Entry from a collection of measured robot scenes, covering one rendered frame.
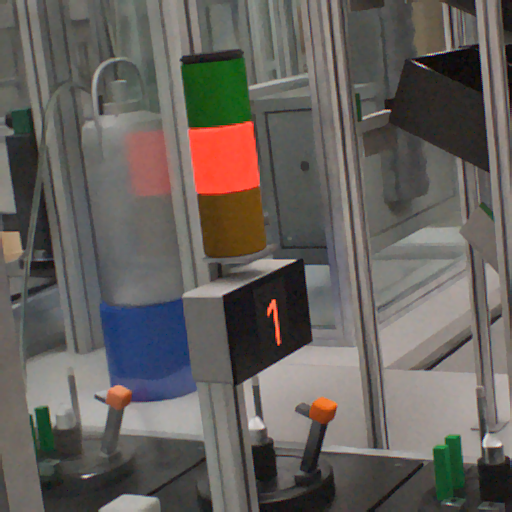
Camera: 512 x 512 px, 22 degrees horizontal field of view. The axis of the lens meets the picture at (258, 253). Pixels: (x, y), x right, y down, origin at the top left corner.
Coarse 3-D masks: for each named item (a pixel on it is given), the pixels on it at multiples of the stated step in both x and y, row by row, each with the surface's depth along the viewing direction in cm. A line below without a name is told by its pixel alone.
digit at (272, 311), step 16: (256, 288) 102; (272, 288) 104; (256, 304) 102; (272, 304) 104; (256, 320) 102; (272, 320) 104; (288, 320) 106; (272, 336) 104; (288, 336) 106; (272, 352) 104
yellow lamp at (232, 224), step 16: (240, 192) 101; (256, 192) 102; (208, 208) 101; (224, 208) 101; (240, 208) 101; (256, 208) 102; (208, 224) 102; (224, 224) 101; (240, 224) 101; (256, 224) 102; (208, 240) 102; (224, 240) 101; (240, 240) 101; (256, 240) 102; (224, 256) 102
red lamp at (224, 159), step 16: (224, 128) 100; (240, 128) 100; (192, 144) 101; (208, 144) 100; (224, 144) 100; (240, 144) 100; (208, 160) 100; (224, 160) 100; (240, 160) 101; (256, 160) 102; (208, 176) 101; (224, 176) 100; (240, 176) 101; (256, 176) 102; (208, 192) 101; (224, 192) 101
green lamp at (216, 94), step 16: (192, 64) 99; (208, 64) 99; (224, 64) 99; (240, 64) 100; (192, 80) 100; (208, 80) 99; (224, 80) 99; (240, 80) 100; (192, 96) 100; (208, 96) 99; (224, 96) 99; (240, 96) 100; (192, 112) 100; (208, 112) 100; (224, 112) 100; (240, 112) 100; (192, 128) 101; (208, 128) 100
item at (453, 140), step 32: (416, 64) 139; (448, 64) 147; (480, 64) 148; (416, 96) 140; (448, 96) 137; (480, 96) 135; (416, 128) 141; (448, 128) 138; (480, 128) 136; (480, 160) 136
